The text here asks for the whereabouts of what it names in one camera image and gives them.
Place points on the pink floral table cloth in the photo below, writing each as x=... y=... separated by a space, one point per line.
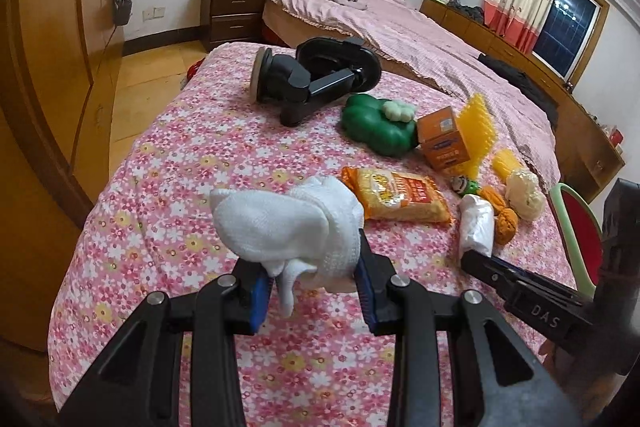
x=152 y=230

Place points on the yellow foam net sleeve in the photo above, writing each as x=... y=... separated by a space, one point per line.
x=479 y=136

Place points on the dark window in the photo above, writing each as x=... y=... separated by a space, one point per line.
x=569 y=37

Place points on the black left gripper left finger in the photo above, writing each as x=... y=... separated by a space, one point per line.
x=135 y=380

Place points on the dark wooden nightstand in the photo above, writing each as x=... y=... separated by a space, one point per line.
x=223 y=21

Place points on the black suction cup mount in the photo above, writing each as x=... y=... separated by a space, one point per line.
x=321 y=71

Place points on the yellow foam net pad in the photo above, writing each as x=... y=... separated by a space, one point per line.
x=504 y=163

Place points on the orange cloth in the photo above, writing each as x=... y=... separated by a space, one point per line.
x=506 y=219

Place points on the orange snack bag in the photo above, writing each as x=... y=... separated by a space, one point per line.
x=396 y=196

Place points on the green clover shaped toy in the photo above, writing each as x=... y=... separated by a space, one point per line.
x=363 y=120

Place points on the black bag on wardrobe handle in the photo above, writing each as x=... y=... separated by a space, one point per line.
x=122 y=12

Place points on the red bin with green rim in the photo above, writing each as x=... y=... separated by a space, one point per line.
x=581 y=236

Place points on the wooden wardrobe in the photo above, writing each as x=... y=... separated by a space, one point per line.
x=60 y=63

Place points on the bed with pink blanket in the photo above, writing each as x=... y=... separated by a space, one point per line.
x=412 y=45

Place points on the orange cardboard box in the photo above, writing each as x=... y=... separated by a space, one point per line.
x=440 y=140

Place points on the long low wooden cabinet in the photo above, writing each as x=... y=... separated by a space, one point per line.
x=588 y=160

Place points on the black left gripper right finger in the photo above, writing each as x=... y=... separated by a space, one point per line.
x=495 y=379

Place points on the black clothing on bed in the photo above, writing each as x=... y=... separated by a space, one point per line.
x=525 y=84

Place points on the white sock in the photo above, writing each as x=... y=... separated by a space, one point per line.
x=308 y=235

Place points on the small green cartoon wrapper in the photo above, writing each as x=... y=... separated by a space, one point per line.
x=462 y=185

